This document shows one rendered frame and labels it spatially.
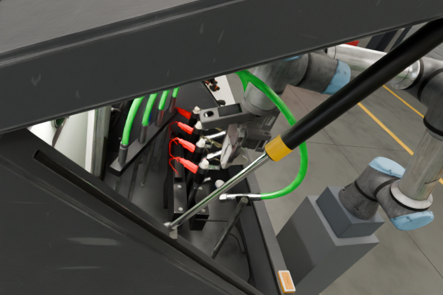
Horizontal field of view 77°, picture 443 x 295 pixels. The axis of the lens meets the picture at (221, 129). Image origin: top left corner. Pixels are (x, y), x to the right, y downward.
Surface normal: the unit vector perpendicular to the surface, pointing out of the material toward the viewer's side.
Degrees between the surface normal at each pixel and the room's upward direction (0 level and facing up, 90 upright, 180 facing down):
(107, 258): 90
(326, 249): 90
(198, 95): 90
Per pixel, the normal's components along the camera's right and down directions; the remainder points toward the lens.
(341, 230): -0.92, -0.09
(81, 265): 0.15, 0.62
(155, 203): 0.31, -0.77
